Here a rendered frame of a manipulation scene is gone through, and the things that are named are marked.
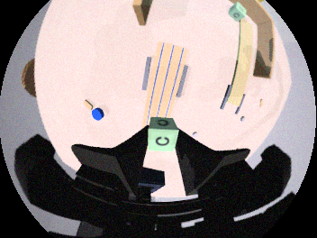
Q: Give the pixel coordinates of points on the light green cube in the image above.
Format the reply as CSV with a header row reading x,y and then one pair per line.
x,y
162,132

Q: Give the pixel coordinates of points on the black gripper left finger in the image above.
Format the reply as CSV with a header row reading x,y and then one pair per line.
x,y
125,160

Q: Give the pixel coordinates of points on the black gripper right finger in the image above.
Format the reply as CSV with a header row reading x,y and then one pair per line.
x,y
198,163

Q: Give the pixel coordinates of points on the pale yellow flat strip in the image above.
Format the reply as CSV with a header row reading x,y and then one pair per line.
x,y
240,75

